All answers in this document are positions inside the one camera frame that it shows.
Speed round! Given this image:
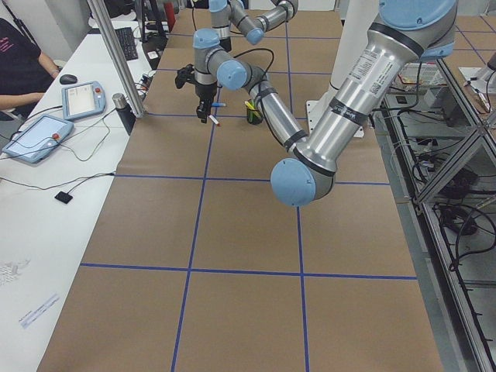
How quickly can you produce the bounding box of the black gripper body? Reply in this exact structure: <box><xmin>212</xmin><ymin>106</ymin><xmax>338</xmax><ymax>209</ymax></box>
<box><xmin>195</xmin><ymin>82</ymin><xmax>216</xmax><ymax>109</ymax></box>

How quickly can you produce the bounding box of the red capped marker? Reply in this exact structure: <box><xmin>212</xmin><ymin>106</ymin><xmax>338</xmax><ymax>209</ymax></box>
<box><xmin>209</xmin><ymin>115</ymin><xmax>221</xmax><ymax>126</ymax></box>

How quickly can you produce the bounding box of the yellow highlighter pen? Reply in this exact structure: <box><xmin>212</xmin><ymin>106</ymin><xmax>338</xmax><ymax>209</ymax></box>
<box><xmin>244</xmin><ymin>101</ymin><xmax>257</xmax><ymax>111</ymax></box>

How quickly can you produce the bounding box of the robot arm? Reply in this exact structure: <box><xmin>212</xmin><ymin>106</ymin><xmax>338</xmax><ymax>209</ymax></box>
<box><xmin>193</xmin><ymin>1</ymin><xmax>458</xmax><ymax>207</ymax></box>
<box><xmin>208</xmin><ymin>0</ymin><xmax>299</xmax><ymax>52</ymax></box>

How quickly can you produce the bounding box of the black mesh pen cup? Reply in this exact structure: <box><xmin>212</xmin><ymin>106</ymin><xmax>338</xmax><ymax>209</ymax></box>
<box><xmin>244</xmin><ymin>100</ymin><xmax>264</xmax><ymax>125</ymax></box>

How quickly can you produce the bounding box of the black water bottle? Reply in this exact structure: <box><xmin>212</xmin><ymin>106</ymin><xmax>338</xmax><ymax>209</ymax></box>
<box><xmin>112</xmin><ymin>92</ymin><xmax>136</xmax><ymax>136</ymax></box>

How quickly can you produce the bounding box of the black keyboard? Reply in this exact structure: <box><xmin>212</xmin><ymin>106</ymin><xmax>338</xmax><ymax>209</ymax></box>
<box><xmin>115</xmin><ymin>27</ymin><xmax>139</xmax><ymax>60</ymax></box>

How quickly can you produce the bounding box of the far teach pendant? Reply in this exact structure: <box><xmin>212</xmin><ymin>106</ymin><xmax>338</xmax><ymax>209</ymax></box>
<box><xmin>61</xmin><ymin>81</ymin><xmax>106</xmax><ymax>120</ymax></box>

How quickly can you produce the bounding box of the teach pendant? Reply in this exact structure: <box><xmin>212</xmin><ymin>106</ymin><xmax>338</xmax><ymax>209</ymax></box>
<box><xmin>61</xmin><ymin>81</ymin><xmax>106</xmax><ymax>120</ymax></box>
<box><xmin>2</xmin><ymin>115</ymin><xmax>74</xmax><ymax>164</ymax></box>

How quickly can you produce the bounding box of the black computer mouse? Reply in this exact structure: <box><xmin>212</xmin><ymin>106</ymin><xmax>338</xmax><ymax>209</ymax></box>
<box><xmin>59</xmin><ymin>74</ymin><xmax>78</xmax><ymax>85</ymax></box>

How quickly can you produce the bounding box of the small black square pad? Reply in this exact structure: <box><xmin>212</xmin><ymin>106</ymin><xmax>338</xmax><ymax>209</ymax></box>
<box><xmin>54</xmin><ymin>191</ymin><xmax>73</xmax><ymax>205</ymax></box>

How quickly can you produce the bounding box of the near teach pendant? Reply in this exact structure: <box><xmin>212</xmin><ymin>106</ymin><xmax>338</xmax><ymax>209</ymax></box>
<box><xmin>2</xmin><ymin>115</ymin><xmax>74</xmax><ymax>164</ymax></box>

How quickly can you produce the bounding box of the seated person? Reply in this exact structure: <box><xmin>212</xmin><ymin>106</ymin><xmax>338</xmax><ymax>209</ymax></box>
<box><xmin>1</xmin><ymin>19</ymin><xmax>60</xmax><ymax>118</ymax></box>

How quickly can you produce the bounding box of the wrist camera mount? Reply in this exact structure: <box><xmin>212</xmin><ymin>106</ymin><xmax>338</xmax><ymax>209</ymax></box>
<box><xmin>174</xmin><ymin>64</ymin><xmax>196</xmax><ymax>89</ymax></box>

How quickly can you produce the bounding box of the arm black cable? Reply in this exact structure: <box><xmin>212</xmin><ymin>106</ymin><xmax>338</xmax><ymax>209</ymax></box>
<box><xmin>228</xmin><ymin>47</ymin><xmax>275</xmax><ymax>78</ymax></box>

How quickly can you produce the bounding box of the aluminium frame post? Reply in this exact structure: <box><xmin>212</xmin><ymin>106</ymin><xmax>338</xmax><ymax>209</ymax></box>
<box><xmin>87</xmin><ymin>0</ymin><xmax>145</xmax><ymax>118</ymax></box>

